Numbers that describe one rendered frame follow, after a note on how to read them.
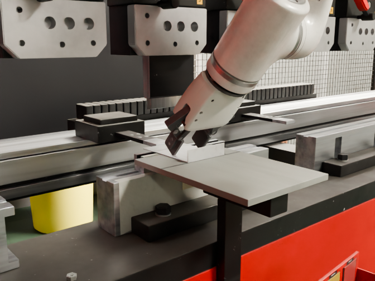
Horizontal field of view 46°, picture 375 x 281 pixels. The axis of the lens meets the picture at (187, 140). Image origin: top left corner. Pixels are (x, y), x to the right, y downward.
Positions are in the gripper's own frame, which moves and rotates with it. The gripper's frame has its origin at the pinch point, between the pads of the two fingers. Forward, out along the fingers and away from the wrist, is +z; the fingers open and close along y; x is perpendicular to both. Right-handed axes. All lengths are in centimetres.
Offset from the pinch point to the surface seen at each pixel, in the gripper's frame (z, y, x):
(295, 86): 26, -86, -32
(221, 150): -2.1, -3.5, 4.8
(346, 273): -0.6, -13.8, 32.2
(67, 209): 190, -62, -91
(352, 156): 8, -55, 9
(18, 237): 212, -35, -91
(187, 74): -6.4, -2.9, -10.0
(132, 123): 15.2, -3.2, -17.2
